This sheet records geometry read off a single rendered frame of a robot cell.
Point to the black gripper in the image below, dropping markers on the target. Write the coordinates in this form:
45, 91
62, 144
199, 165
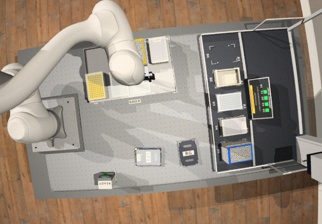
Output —
150, 76

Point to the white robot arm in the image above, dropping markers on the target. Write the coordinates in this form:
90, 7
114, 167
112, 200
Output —
108, 28

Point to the dark grey rectangular nest with label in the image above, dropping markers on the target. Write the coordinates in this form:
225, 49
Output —
188, 152

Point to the clear plastic lid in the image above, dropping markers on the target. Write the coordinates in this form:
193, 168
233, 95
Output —
144, 87
117, 89
96, 88

